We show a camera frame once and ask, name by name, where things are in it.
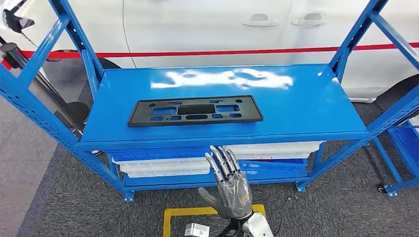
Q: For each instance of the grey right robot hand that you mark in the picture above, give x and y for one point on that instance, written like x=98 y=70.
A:
x=234 y=196

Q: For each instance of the black plastic panel part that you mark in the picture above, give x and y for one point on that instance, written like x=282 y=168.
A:
x=139 y=117

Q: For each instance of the blue metal shelf rack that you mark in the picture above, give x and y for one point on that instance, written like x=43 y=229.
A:
x=294 y=108
x=391 y=190

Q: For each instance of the blue plastic bin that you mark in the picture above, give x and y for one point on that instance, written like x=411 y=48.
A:
x=409 y=147
x=278 y=168
x=157 y=154

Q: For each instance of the red barrier belt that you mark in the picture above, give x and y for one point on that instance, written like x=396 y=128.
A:
x=229 y=51
x=5 y=64

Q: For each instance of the white car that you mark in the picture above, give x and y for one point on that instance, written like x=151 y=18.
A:
x=196 y=29

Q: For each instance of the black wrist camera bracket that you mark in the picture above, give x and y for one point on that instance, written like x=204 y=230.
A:
x=234 y=229

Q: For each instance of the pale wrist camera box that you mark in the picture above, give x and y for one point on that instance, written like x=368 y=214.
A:
x=196 y=230

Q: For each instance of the black stanchion post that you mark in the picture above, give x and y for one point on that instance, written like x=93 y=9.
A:
x=74 y=114

